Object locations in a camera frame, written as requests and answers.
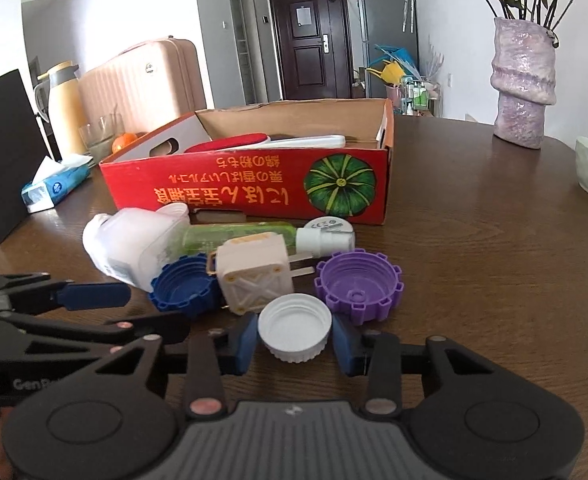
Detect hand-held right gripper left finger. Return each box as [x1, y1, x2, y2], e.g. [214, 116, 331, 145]
[91, 312, 261, 421]

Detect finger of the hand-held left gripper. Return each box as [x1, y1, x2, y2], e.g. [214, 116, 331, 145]
[0, 310, 191, 360]
[0, 272, 131, 317]

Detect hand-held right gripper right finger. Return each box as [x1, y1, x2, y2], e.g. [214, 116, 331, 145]
[331, 316, 497, 418]

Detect white ribbed bottle cap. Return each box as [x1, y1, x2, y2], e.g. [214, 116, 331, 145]
[258, 293, 333, 364]

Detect white translucent plastic jug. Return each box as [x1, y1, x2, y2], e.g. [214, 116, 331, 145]
[82, 203, 191, 293]

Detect blue notched plastic cap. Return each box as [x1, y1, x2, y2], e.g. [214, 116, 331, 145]
[149, 255, 223, 317]

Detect purple notched plastic cap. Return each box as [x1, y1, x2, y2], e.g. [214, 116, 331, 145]
[315, 249, 405, 326]

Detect white power adapter plug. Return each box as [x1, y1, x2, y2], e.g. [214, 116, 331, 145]
[206, 234, 315, 316]

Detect green bottle with white cap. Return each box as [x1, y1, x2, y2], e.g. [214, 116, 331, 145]
[176, 220, 356, 257]

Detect red cardboard box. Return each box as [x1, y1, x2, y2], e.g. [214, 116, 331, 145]
[98, 98, 395, 226]

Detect blue tissue pack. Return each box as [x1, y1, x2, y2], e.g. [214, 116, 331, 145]
[21, 155, 94, 213]

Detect white round flat disc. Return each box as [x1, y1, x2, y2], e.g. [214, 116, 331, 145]
[306, 216, 353, 237]

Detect orange fruit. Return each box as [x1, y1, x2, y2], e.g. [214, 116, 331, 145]
[111, 132, 139, 155]

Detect clear drinking glass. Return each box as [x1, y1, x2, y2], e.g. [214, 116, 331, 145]
[78, 112, 125, 162]

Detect black paper bag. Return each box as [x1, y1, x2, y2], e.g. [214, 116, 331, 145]
[0, 42, 50, 252]

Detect yellow thermos flask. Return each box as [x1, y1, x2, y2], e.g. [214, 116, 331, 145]
[34, 61, 89, 161]

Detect red oval lid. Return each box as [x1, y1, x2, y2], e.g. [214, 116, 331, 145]
[184, 131, 271, 154]

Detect white long flat item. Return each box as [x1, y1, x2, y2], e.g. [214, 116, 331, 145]
[268, 134, 347, 150]

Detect pink ribbed suitcase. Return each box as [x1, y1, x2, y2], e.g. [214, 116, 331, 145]
[78, 37, 209, 137]

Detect blue and yellow plastic toys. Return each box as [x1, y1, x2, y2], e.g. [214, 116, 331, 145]
[366, 45, 419, 87]

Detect dark brown entrance door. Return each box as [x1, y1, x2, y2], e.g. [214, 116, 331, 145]
[268, 0, 355, 102]

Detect purple ceramic vase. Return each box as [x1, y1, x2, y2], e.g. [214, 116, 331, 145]
[490, 16, 559, 150]

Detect grey refrigerator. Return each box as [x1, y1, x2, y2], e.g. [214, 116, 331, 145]
[354, 0, 419, 99]

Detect folded umbrella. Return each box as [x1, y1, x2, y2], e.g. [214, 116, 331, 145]
[401, 0, 418, 34]

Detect wire trolley with bottles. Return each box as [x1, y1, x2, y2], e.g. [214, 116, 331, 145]
[401, 76, 443, 117]

